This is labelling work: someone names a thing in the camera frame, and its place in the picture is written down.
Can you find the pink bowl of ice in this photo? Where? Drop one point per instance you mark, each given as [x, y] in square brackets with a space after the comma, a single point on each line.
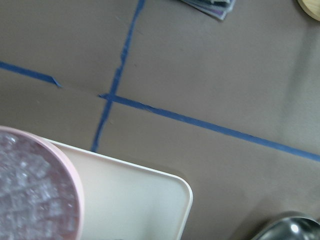
[41, 194]

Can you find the steel ice scoop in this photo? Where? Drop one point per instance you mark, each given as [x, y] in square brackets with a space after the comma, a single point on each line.
[290, 228]

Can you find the wooden stand with round base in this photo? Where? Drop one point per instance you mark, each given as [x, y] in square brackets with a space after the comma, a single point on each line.
[311, 7]

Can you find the beige serving tray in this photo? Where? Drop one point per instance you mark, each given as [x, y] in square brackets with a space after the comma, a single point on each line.
[126, 201]

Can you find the folded grey cloth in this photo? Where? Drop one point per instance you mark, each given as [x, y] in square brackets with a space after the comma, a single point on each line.
[215, 8]

